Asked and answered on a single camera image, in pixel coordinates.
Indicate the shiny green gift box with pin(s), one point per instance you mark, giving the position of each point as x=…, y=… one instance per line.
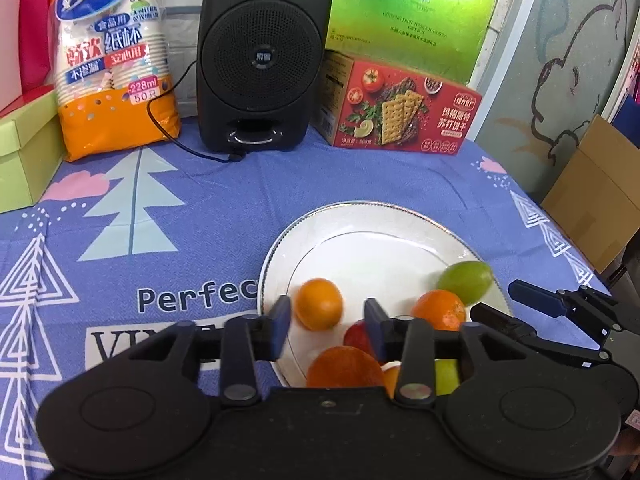
x=410, y=15

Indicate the brown cardboard box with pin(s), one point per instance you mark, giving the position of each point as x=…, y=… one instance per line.
x=612, y=155
x=585, y=210

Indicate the black speaker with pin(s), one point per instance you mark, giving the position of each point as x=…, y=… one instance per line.
x=262, y=55

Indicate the blue printed tablecloth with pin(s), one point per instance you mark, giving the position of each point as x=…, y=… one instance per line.
x=150, y=270

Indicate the green lime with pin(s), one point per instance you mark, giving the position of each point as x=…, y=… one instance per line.
x=465, y=281

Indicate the red apple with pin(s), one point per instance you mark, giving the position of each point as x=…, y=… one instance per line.
x=360, y=339

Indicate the light green lidded box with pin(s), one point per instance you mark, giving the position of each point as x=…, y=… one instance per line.
x=25, y=160

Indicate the small orange mandarin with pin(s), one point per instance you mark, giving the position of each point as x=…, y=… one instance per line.
x=392, y=379
x=318, y=304

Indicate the orange paper cup pack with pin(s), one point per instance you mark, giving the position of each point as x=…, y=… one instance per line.
x=107, y=60

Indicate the large orange mandarin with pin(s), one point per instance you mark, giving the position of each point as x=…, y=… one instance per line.
x=345, y=367

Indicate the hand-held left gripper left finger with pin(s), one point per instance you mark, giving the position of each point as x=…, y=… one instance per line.
x=280, y=327

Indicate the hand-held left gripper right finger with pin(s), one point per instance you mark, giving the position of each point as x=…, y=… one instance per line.
x=374, y=330

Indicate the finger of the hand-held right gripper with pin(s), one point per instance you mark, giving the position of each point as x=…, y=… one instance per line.
x=550, y=347
x=535, y=297

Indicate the white post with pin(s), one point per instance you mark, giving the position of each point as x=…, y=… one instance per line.
x=510, y=35

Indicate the white plate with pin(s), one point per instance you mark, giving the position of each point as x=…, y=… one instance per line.
x=370, y=245

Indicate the round green fruit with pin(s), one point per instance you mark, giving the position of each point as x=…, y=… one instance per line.
x=446, y=375

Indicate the red cracker box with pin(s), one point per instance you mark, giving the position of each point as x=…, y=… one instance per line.
x=400, y=110

